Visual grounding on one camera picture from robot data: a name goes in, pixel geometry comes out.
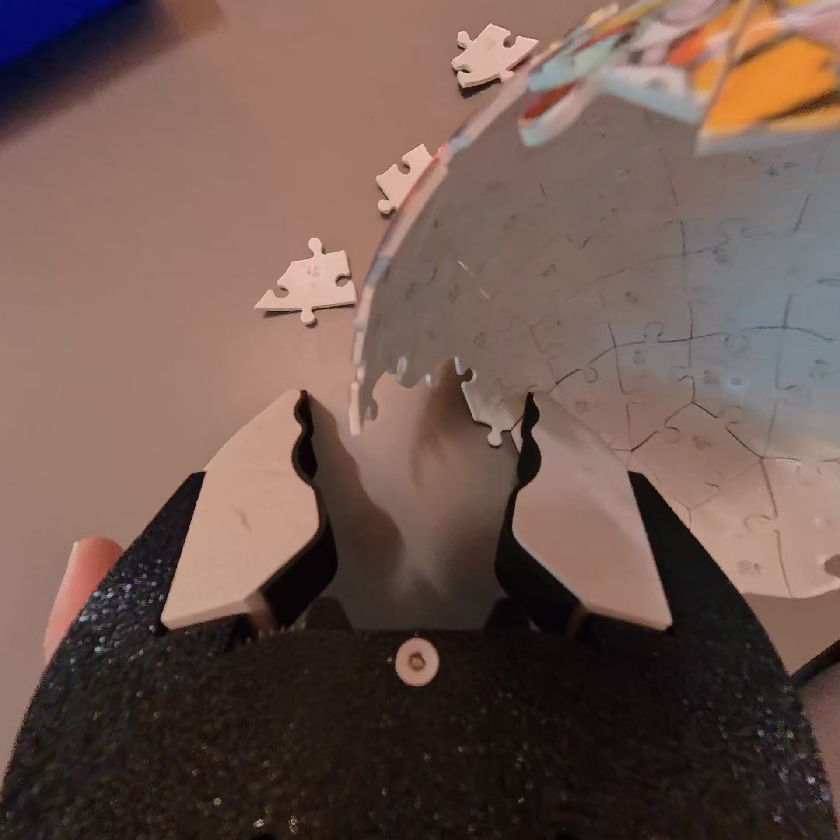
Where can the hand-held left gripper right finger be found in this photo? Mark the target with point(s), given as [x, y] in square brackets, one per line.
[590, 531]

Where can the pointed white puzzle piece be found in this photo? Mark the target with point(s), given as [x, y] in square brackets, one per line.
[308, 282]

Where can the printed puzzle ball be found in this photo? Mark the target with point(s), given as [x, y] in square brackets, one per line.
[623, 262]

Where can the blue box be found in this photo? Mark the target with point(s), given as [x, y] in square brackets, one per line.
[52, 19]

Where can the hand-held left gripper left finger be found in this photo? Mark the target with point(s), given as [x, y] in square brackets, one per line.
[249, 525]

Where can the person's left hand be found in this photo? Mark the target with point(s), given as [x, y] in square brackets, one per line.
[79, 584]

